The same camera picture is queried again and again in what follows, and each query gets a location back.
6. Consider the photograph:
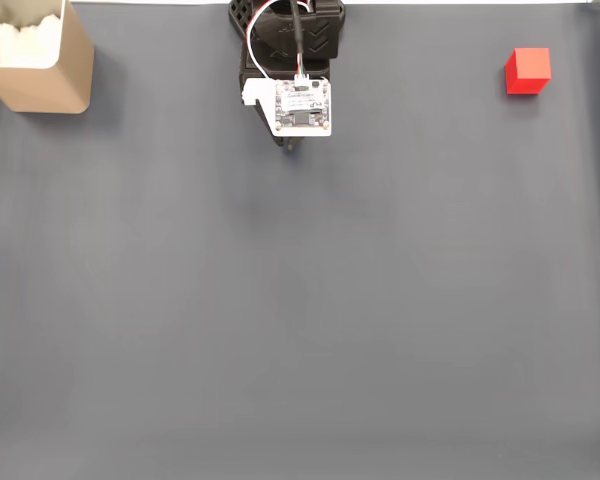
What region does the red cube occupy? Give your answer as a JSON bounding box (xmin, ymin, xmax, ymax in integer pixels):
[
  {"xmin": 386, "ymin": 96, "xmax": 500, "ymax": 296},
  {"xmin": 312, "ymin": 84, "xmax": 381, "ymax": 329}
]
[{"xmin": 504, "ymin": 47, "xmax": 553, "ymax": 96}]

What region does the beige box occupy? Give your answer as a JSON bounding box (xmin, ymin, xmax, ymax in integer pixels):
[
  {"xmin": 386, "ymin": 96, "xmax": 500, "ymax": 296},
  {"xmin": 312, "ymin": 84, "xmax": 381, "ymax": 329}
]
[{"xmin": 0, "ymin": 0, "xmax": 96, "ymax": 115}]

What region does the grey mat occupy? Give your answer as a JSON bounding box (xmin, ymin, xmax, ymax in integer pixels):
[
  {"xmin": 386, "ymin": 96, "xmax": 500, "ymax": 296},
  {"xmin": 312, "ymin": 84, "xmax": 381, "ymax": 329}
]
[{"xmin": 0, "ymin": 2, "xmax": 600, "ymax": 480}]

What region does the white padding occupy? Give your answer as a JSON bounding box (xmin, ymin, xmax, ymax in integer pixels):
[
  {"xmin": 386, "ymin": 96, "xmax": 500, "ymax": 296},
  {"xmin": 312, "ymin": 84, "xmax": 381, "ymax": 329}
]
[{"xmin": 0, "ymin": 13, "xmax": 62, "ymax": 69}]

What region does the white cable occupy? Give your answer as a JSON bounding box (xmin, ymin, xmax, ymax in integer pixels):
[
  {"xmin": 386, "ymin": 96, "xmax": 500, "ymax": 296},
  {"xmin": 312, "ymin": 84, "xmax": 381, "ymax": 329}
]
[{"xmin": 245, "ymin": 0, "xmax": 281, "ymax": 81}]

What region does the black cable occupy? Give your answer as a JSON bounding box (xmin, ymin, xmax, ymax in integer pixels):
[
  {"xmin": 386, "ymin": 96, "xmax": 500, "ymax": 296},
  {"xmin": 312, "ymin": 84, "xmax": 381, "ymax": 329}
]
[{"xmin": 288, "ymin": 0, "xmax": 307, "ymax": 77}]

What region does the white-mounted camera circuit board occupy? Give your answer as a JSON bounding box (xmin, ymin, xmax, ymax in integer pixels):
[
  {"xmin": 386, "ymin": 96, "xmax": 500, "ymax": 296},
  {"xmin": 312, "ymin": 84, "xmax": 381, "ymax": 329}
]
[{"xmin": 240, "ymin": 76, "xmax": 333, "ymax": 138}]

